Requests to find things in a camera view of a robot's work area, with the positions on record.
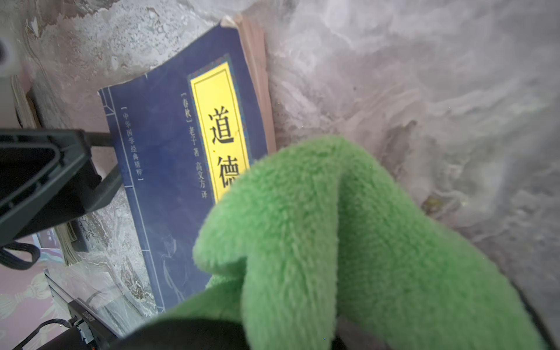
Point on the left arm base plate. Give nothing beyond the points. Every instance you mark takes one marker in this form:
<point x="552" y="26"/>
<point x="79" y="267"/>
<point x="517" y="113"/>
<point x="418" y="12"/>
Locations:
<point x="83" y="330"/>

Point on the white book blue swirl cover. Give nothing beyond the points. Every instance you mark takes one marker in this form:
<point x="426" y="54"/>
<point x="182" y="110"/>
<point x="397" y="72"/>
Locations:
<point x="24" y="106"/>

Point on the green cloth with black trim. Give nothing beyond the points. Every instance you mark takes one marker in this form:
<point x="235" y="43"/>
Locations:
<point x="320" y="232"/>

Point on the dark blue book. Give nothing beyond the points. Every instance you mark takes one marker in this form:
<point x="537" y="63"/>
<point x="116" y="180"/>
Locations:
<point x="183" y="132"/>

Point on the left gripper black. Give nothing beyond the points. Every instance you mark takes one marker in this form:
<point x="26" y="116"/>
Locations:
<point x="48" y="178"/>

